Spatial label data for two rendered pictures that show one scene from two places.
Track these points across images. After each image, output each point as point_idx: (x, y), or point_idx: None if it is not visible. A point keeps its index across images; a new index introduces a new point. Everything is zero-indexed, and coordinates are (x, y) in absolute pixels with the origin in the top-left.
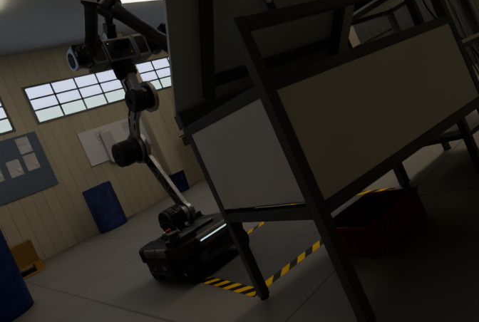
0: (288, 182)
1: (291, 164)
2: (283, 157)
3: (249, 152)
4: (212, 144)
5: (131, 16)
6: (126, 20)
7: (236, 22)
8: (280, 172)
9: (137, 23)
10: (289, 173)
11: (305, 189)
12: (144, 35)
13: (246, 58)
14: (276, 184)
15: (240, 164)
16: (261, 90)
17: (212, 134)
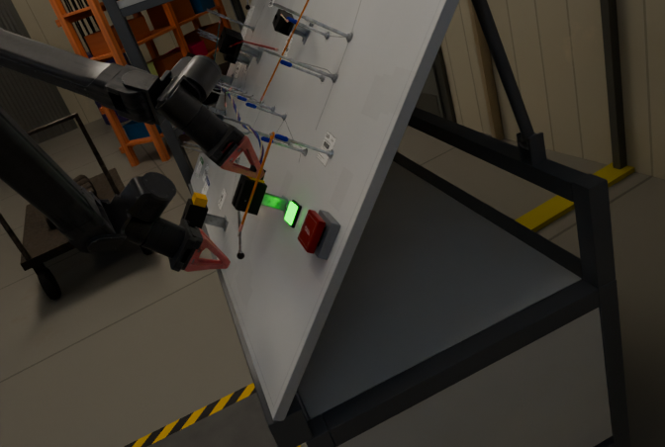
0: (593, 421)
1: (614, 391)
2: (601, 387)
3: (527, 409)
4: (419, 437)
5: (15, 124)
6: (2, 140)
7: (608, 188)
8: (585, 412)
9: (37, 153)
10: (602, 406)
11: (622, 417)
12: (31, 191)
13: (604, 246)
14: (567, 436)
15: (492, 442)
16: (609, 294)
17: (430, 412)
